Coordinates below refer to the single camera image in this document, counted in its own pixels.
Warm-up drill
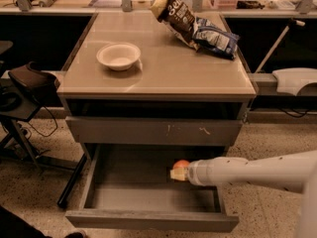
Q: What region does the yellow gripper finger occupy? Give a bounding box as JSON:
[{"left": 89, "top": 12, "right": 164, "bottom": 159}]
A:
[{"left": 170, "top": 168, "right": 188, "bottom": 181}]

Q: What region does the grey drawer cabinet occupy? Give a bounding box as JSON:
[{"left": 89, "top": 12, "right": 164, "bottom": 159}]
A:
[{"left": 57, "top": 10, "right": 257, "bottom": 156}]

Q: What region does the white stick with black tip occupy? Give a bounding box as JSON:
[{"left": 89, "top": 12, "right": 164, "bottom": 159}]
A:
[{"left": 254, "top": 19, "right": 306, "bottom": 73}]

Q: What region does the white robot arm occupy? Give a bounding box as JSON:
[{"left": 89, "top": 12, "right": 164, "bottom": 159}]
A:
[{"left": 170, "top": 151, "right": 317, "bottom": 238}]

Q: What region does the brown chip bag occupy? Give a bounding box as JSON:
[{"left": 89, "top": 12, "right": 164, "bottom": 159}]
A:
[{"left": 150, "top": 0, "right": 199, "bottom": 51}]

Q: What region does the orange fruit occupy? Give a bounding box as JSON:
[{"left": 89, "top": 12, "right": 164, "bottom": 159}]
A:
[{"left": 172, "top": 160, "right": 189, "bottom": 170}]

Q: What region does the white paper bowl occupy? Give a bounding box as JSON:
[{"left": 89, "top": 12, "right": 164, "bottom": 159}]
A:
[{"left": 96, "top": 43, "right": 141, "bottom": 71}]

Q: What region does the closed top drawer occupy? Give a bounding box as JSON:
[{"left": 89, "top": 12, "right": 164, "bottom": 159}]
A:
[{"left": 66, "top": 116, "right": 242, "bottom": 147}]

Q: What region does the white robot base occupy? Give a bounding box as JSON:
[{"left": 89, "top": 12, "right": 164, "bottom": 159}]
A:
[{"left": 272, "top": 67, "right": 317, "bottom": 96}]

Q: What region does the blue white chip bag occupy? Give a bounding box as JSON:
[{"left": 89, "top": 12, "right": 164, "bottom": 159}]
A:
[{"left": 192, "top": 16, "right": 240, "bottom": 60}]

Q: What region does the dark brown bag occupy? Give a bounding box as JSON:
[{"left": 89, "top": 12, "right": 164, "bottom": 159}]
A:
[{"left": 8, "top": 62, "right": 60, "bottom": 106}]

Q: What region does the open middle drawer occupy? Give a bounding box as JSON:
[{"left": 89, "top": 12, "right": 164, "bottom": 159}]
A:
[{"left": 66, "top": 144, "right": 239, "bottom": 232}]

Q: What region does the black cable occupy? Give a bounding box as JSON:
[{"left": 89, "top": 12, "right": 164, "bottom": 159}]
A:
[{"left": 25, "top": 104, "right": 59, "bottom": 138}]

